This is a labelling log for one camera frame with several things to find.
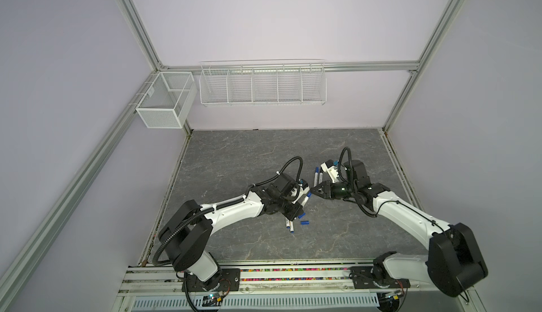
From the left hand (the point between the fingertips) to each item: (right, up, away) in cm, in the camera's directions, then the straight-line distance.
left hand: (300, 212), depth 82 cm
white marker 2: (-5, -6, +5) cm, 9 cm away
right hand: (+4, +7, -1) cm, 9 cm away
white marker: (+2, +5, -1) cm, 5 cm away
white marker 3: (-3, -7, +3) cm, 8 cm away
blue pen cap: (+1, -4, +7) cm, 8 cm away
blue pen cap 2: (+3, -6, +5) cm, 8 cm away
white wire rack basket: (-15, +56, +15) cm, 60 cm away
